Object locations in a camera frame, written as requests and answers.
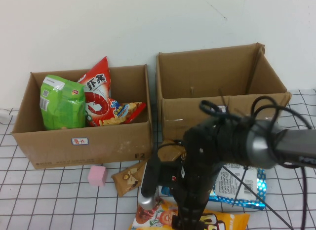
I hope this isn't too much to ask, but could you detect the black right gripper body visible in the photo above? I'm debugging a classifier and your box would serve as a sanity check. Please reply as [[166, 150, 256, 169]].
[[158, 160, 223, 217]]

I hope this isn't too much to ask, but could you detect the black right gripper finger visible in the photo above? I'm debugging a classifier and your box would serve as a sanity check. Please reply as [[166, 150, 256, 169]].
[[185, 214, 205, 230], [172, 214, 185, 230]]

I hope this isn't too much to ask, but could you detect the large yellow chips bag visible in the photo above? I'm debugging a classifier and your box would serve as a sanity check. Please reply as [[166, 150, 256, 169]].
[[129, 197, 250, 230]]

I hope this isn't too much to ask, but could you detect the small red snack bag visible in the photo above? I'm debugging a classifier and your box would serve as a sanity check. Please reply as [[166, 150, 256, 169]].
[[97, 98, 148, 127]]

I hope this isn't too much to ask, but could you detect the blue Vikar shrimp chips bag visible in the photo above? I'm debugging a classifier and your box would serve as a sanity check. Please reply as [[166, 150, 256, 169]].
[[160, 162, 268, 211]]

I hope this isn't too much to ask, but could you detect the brown wafer packet with picture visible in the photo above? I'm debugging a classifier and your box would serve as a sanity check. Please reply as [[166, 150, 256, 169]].
[[111, 160, 148, 197]]

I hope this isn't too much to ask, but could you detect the white label with red writing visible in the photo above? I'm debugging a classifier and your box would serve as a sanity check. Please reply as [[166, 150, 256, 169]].
[[210, 105, 227, 114], [71, 137, 89, 146]]

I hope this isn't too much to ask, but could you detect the pink cube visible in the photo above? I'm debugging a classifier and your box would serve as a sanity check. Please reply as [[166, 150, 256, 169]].
[[88, 165, 108, 187]]

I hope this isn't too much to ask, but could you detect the cardboard box with F2 print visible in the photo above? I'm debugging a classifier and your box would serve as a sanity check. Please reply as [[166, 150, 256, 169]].
[[11, 64, 154, 170]]

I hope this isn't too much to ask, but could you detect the taped cardboard box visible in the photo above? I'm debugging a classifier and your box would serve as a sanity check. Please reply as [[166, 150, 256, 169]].
[[155, 42, 292, 146]]

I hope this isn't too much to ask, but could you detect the red shrimp strip bag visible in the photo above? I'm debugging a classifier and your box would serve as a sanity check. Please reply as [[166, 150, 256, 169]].
[[77, 56, 112, 127]]

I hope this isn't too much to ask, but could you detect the green chip bag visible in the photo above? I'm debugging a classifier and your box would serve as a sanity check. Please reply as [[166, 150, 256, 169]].
[[39, 75, 86, 131]]

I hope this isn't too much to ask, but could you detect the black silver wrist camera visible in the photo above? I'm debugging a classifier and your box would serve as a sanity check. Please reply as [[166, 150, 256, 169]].
[[137, 143, 161, 211]]

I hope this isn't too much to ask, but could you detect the thin black wire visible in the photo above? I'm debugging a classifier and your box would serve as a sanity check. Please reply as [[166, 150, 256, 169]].
[[221, 164, 293, 230]]

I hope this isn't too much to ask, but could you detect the black cable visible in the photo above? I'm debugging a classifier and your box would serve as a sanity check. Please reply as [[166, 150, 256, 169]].
[[199, 95, 316, 230]]

